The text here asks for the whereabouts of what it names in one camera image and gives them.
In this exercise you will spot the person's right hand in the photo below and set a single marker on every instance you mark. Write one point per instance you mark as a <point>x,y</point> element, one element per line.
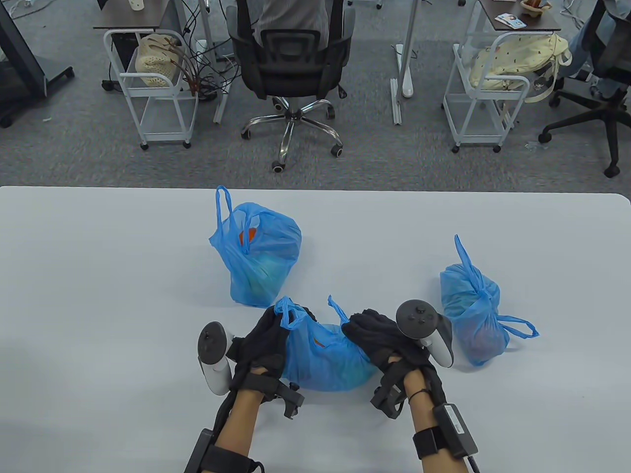
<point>379,335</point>

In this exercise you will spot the person's left hand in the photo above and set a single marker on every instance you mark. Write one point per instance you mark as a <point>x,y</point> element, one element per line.
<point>261,340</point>

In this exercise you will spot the blue plastic bag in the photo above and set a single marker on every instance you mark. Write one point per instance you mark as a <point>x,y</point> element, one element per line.
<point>325,364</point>
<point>261,256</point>
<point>473,315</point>

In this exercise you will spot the black forearm sensor box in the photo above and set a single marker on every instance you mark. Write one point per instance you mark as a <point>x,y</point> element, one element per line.
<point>197,453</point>
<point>456,428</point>

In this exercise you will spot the person's right forearm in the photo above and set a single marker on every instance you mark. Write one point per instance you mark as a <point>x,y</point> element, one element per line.
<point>419,409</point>

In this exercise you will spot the person's left forearm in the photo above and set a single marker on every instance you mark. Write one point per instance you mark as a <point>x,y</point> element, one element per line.
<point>239,423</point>

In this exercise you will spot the cream knit bag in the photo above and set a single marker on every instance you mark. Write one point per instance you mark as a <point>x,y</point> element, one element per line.
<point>153,64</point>

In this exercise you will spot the yellow patterned cloth bag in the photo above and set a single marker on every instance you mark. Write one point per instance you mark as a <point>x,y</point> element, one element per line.
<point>512,59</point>

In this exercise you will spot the brown desk top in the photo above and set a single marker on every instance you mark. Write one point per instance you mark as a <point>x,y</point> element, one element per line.
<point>128,19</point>
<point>537,22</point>

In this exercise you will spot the grey tracking controller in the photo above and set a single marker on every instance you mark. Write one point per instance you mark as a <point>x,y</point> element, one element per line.
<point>213,345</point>
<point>416,318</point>

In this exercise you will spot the white rolling cart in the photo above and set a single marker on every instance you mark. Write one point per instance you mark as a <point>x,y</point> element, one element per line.
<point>162,120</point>
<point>475,123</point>

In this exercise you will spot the black chair chrome base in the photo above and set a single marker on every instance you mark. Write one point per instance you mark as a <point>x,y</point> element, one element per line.
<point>291,64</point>

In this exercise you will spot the white desk leg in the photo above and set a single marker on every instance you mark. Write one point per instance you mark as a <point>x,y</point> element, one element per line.
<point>408,49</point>
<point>209,34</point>

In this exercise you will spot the printed cards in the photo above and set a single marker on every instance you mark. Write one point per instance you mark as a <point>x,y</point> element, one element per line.
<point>510,20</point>

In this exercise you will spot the black stand base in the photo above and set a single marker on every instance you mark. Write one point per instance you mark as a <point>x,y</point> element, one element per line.
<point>19,74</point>

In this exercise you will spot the brown woven basket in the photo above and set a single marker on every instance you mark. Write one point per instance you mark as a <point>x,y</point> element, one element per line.
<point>535,7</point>

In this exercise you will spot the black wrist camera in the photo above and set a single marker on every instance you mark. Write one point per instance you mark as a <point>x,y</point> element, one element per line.
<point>291,399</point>
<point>389,399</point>

